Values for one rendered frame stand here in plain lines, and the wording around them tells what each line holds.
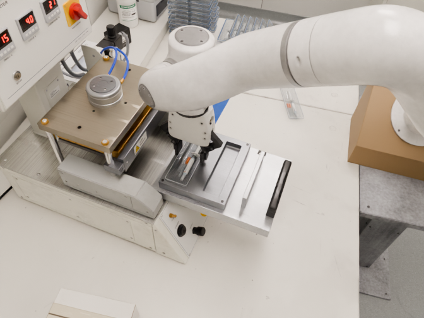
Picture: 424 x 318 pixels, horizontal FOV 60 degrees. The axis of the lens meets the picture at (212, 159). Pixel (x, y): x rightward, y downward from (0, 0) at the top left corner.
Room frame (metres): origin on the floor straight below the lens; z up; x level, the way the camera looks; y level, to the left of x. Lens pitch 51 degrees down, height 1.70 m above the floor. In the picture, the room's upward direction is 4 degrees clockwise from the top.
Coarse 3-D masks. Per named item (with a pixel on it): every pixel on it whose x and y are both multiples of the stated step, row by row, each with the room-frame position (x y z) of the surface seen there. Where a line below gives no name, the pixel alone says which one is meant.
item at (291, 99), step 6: (282, 90) 1.11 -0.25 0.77; (288, 90) 1.12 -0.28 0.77; (294, 90) 1.12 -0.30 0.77; (288, 96) 1.08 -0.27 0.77; (294, 96) 1.09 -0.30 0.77; (288, 102) 1.05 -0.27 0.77; (294, 102) 1.05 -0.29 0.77; (288, 108) 1.02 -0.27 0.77; (294, 108) 1.02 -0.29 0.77; (300, 108) 1.02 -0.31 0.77; (294, 114) 0.99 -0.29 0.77; (300, 114) 0.99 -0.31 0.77
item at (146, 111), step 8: (144, 112) 0.65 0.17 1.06; (136, 120) 0.62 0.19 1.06; (136, 128) 0.59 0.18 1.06; (128, 136) 0.57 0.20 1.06; (72, 144) 0.56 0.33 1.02; (80, 144) 0.55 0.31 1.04; (120, 144) 0.54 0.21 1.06; (96, 152) 0.54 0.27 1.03; (112, 152) 0.52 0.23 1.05; (120, 152) 0.52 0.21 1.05
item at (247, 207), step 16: (256, 160) 0.60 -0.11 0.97; (272, 160) 0.60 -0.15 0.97; (160, 176) 0.52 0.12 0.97; (240, 176) 0.54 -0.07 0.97; (256, 176) 0.53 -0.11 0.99; (272, 176) 0.55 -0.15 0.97; (160, 192) 0.48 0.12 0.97; (240, 192) 0.49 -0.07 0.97; (256, 192) 0.50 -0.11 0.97; (272, 192) 0.50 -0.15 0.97; (192, 208) 0.45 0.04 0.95; (208, 208) 0.44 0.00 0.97; (240, 208) 0.45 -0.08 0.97; (256, 208) 0.45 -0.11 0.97; (240, 224) 0.42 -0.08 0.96; (256, 224) 0.41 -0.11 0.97
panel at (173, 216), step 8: (168, 208) 0.47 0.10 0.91; (176, 208) 0.49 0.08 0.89; (184, 208) 0.50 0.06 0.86; (160, 216) 0.44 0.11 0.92; (168, 216) 0.45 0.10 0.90; (176, 216) 0.45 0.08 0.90; (184, 216) 0.49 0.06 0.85; (192, 216) 0.51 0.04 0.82; (200, 216) 0.52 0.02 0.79; (168, 224) 0.44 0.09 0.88; (176, 224) 0.45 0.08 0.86; (184, 224) 0.47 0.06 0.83; (192, 224) 0.49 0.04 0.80; (200, 224) 0.51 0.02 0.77; (176, 232) 0.44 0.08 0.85; (176, 240) 0.42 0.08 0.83; (184, 240) 0.44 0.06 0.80; (192, 240) 0.46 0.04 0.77; (184, 248) 0.42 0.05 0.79; (192, 248) 0.44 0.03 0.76
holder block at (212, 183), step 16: (224, 144) 0.62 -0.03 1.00; (240, 144) 0.62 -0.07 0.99; (208, 160) 0.56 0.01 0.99; (224, 160) 0.58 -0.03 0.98; (240, 160) 0.57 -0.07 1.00; (192, 176) 0.51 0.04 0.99; (208, 176) 0.52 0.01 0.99; (224, 176) 0.53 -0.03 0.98; (176, 192) 0.48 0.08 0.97; (192, 192) 0.47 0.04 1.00; (208, 192) 0.48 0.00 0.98; (224, 192) 0.47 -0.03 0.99; (224, 208) 0.44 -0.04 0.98
